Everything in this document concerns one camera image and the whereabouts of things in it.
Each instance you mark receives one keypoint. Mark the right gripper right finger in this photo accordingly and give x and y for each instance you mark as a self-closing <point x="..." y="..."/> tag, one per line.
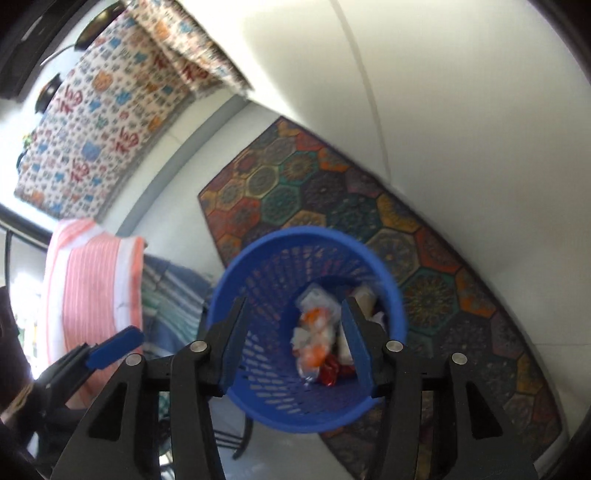
<point x="387" y="370"/>

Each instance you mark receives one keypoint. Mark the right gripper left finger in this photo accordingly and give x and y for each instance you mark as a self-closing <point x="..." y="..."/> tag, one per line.
<point x="202" y="370"/>

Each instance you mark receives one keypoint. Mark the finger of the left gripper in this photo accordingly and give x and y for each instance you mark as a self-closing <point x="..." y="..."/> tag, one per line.
<point x="113" y="349"/>

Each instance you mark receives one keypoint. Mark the red snack packet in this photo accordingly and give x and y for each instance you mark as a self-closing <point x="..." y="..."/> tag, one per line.
<point x="332" y="371"/>

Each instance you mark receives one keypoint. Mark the striped blue green cloth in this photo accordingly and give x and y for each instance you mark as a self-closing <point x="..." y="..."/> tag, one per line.
<point x="174" y="301"/>

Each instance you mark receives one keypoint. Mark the pink striped tablecloth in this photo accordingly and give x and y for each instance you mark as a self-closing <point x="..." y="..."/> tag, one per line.
<point x="91" y="287"/>

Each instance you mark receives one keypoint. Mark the blue plastic waste basket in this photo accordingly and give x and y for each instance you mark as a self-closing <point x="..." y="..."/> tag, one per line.
<point x="274" y="274"/>

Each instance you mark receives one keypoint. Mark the clear orange snack bag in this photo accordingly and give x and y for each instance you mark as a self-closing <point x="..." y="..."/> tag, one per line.
<point x="314" y="337"/>

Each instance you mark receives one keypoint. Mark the hexagon patterned floor rug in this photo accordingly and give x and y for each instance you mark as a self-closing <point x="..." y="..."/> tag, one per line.
<point x="288" y="178"/>

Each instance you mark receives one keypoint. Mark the large patterned cloth cover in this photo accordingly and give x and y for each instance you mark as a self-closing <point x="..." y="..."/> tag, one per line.
<point x="105" y="113"/>

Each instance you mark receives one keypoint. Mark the small patterned cloth cover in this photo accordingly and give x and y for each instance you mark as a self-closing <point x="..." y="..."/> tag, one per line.
<point x="196" y="58"/>

